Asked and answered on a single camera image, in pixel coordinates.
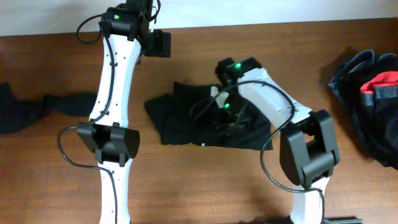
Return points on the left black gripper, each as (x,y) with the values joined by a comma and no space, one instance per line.
(160,43)

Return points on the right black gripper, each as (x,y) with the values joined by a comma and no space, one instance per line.
(229,126)

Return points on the black t-shirt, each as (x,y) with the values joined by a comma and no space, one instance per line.
(173,117)

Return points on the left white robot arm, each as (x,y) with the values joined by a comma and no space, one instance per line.
(127,36)

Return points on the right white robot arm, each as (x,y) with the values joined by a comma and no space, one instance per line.
(308,145)

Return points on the red and grey garment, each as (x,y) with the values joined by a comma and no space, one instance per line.
(382,87)

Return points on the dark cloth at left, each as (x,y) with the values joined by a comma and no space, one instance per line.
(17,114)

